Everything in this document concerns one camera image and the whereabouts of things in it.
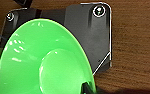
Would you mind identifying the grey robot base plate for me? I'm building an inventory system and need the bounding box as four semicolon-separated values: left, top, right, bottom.
0;2;113;76

